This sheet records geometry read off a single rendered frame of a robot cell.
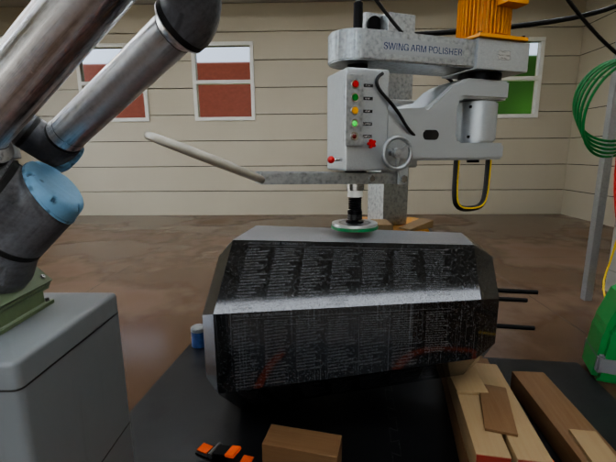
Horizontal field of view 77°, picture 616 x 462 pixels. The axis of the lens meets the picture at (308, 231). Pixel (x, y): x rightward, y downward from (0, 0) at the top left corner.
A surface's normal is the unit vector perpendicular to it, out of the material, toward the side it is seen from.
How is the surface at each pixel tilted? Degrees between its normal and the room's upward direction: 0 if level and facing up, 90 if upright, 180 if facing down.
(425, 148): 90
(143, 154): 90
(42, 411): 90
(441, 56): 90
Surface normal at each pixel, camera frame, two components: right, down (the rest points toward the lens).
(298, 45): -0.03, 0.20
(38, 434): 1.00, 0.00
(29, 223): 0.37, 0.51
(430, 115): 0.32, 0.18
